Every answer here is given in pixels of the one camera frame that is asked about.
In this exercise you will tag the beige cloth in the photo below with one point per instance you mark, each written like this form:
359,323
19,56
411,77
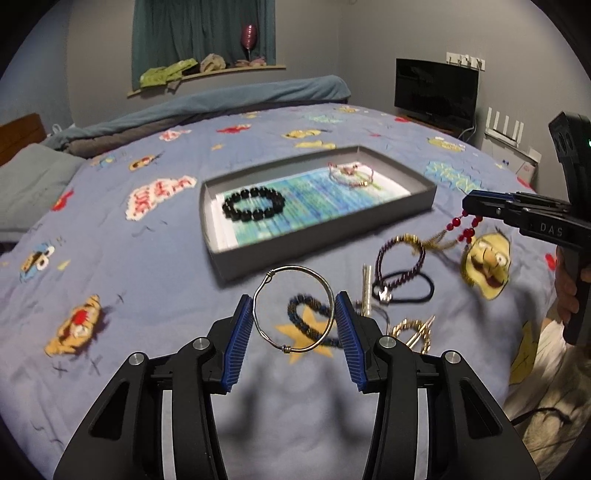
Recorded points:
212,62

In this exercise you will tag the grey blanket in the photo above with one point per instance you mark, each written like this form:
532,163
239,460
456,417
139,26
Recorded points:
101,145

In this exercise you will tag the person's right hand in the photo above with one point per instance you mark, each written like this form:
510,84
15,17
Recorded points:
567,288

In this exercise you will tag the teal curtain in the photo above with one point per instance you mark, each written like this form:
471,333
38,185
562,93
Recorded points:
184,32

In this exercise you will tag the pink cloth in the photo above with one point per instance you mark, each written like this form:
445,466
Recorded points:
251,62

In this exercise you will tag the black monitor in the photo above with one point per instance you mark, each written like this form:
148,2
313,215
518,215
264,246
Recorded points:
434,90

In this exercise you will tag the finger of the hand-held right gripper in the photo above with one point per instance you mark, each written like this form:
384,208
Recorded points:
496,196
485,207

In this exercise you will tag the blue blanket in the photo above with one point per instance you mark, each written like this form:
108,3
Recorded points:
207,104

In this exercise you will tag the white router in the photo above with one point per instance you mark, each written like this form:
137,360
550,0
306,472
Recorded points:
505,134

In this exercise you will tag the green cloth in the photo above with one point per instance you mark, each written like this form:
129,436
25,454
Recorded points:
164,74

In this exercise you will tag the white wall hooks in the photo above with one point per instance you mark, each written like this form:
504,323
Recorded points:
464,60

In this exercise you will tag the pale textured cloth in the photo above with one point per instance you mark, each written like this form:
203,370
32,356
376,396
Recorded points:
549,374

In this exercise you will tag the blue cartoon printed bedsheet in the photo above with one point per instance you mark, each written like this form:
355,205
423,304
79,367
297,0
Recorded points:
161,258

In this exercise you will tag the wooden window shelf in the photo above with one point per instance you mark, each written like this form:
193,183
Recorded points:
258,70

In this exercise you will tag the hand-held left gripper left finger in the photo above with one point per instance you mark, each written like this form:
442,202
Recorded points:
238,346

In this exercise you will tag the grey cardboard tray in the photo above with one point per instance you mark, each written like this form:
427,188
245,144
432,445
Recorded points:
295,251

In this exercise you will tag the wooden headboard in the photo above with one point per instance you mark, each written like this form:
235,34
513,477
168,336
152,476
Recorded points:
21,136

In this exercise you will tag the pink wine glass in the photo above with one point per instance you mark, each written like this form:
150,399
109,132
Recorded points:
249,37

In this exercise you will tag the grey pillow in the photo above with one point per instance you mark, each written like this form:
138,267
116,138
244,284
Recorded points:
32,184

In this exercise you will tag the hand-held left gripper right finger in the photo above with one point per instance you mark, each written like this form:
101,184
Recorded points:
348,346

